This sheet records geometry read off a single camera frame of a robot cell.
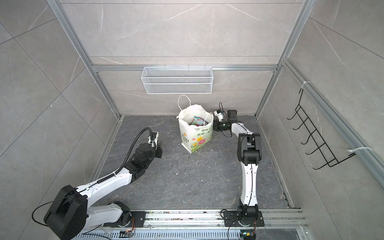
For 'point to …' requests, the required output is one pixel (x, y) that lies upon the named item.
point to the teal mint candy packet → (198, 121)
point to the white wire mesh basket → (178, 80)
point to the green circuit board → (247, 234)
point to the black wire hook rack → (315, 137)
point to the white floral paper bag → (193, 137)
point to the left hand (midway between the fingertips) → (159, 138)
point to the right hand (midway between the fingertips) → (207, 125)
